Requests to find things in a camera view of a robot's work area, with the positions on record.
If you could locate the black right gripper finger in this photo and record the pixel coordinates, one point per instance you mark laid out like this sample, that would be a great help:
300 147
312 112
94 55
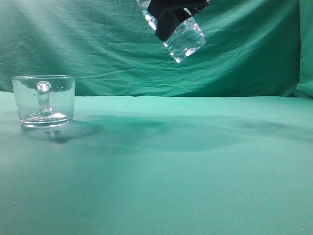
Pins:
172 13

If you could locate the clear plastic water bottle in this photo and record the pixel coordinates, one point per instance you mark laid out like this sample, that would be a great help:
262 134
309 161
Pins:
186 39

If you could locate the green cloth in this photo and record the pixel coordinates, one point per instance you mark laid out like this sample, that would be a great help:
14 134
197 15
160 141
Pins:
220 144

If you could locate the clear glass mug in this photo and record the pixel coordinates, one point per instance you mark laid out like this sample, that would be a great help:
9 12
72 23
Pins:
44 100

